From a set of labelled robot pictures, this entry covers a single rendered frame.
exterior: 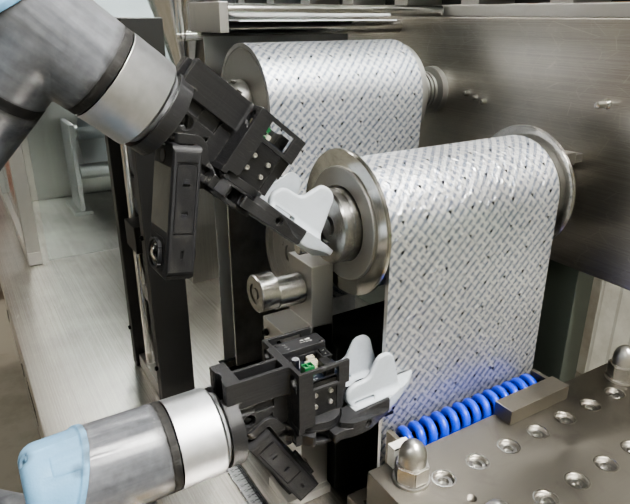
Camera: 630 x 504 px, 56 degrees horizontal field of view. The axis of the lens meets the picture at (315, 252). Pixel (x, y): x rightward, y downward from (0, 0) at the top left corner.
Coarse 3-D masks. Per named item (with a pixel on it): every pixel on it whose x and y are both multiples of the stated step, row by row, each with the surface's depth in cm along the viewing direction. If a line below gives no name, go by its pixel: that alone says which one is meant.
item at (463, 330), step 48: (432, 288) 60; (480, 288) 64; (528, 288) 69; (384, 336) 59; (432, 336) 62; (480, 336) 67; (528, 336) 72; (432, 384) 65; (480, 384) 70; (384, 432) 63
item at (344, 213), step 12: (336, 192) 57; (348, 192) 57; (336, 204) 56; (348, 204) 56; (336, 216) 56; (348, 216) 55; (360, 216) 56; (324, 228) 59; (336, 228) 57; (348, 228) 55; (360, 228) 56; (324, 240) 59; (336, 240) 57; (348, 240) 56; (360, 240) 56; (336, 252) 58; (348, 252) 57
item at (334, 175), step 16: (320, 176) 61; (336, 176) 58; (352, 176) 56; (352, 192) 56; (368, 208) 55; (368, 224) 55; (368, 240) 56; (368, 256) 56; (336, 272) 62; (352, 272) 59
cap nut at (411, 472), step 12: (408, 444) 55; (420, 444) 55; (396, 456) 57; (408, 456) 55; (420, 456) 55; (396, 468) 56; (408, 468) 55; (420, 468) 55; (396, 480) 56; (408, 480) 55; (420, 480) 55
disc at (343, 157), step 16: (320, 160) 61; (336, 160) 58; (352, 160) 56; (368, 176) 54; (368, 192) 55; (384, 208) 53; (384, 224) 53; (384, 240) 54; (384, 256) 54; (368, 272) 57; (384, 272) 55; (352, 288) 60; (368, 288) 58
